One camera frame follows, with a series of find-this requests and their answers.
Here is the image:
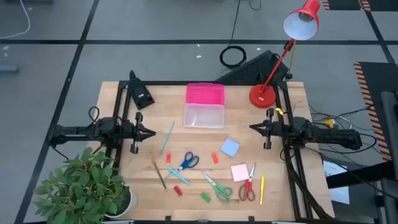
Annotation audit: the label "black cable bundle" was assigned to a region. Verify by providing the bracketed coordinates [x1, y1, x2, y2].
[281, 146, 335, 220]

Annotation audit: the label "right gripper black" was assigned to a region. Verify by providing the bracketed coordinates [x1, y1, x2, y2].
[249, 108, 295, 149]

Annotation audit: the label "black aluminium table frame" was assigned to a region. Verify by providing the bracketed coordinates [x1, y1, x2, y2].
[105, 80, 335, 223]

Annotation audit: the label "small hazard-striped black mat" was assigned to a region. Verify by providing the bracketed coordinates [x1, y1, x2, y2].
[322, 0, 398, 12]

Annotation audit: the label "red handled scissors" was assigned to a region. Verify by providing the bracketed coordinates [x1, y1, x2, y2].
[238, 162, 257, 202]

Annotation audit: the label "brown pencil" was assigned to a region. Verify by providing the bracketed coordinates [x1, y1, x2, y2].
[151, 158, 168, 191]

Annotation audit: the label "green potted plant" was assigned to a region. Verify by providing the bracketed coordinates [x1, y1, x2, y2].
[32, 147, 137, 224]

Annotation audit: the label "green handled scissors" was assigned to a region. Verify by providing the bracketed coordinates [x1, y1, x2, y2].
[203, 171, 233, 204]

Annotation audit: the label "pink lid clear pencil box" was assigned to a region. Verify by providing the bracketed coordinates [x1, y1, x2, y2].
[183, 83, 225, 129]

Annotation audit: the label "thin pale teal pencil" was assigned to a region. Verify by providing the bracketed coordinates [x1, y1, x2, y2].
[159, 121, 175, 154]

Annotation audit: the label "white floor cable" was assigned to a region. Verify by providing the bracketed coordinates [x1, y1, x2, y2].
[0, 0, 31, 40]

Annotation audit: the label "black stand beam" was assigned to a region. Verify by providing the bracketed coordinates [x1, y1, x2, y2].
[326, 161, 396, 190]

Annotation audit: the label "large hazard-striped black mat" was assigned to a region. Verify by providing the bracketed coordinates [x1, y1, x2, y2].
[353, 61, 398, 162]

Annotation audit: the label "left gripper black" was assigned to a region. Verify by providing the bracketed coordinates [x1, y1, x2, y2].
[119, 111, 157, 154]

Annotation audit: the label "pink sticky note pad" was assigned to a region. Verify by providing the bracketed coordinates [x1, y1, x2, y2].
[230, 163, 251, 183]

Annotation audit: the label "grey metal post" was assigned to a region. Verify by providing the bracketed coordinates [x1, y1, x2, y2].
[379, 91, 398, 224]

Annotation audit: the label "blue handled scissors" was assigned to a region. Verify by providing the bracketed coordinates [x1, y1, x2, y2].
[164, 151, 200, 180]

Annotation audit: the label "grey floor bracket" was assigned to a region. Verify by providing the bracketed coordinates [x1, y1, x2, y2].
[0, 64, 20, 74]

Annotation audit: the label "black wedge-shaped stand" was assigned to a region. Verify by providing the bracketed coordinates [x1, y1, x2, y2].
[129, 70, 155, 110]

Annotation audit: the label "coiled black floor cable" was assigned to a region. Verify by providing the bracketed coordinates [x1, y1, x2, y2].
[219, 0, 248, 70]

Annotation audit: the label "bright teal pencil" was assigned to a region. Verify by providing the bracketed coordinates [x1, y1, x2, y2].
[167, 167, 191, 186]

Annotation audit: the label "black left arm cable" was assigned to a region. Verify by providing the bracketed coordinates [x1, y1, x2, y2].
[88, 106, 100, 124]

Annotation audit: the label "red desk lamp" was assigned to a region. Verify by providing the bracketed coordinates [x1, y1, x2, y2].
[249, 0, 321, 109]

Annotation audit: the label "blue sticky note pad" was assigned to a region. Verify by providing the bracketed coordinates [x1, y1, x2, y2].
[220, 138, 241, 158]

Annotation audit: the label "yellow pencil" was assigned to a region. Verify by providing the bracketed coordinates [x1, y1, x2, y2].
[259, 174, 266, 205]

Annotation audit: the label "black keyboard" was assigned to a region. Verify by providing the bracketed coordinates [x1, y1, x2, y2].
[216, 50, 290, 83]

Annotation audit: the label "white paper sheet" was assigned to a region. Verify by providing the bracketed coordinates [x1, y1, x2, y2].
[322, 160, 351, 205]

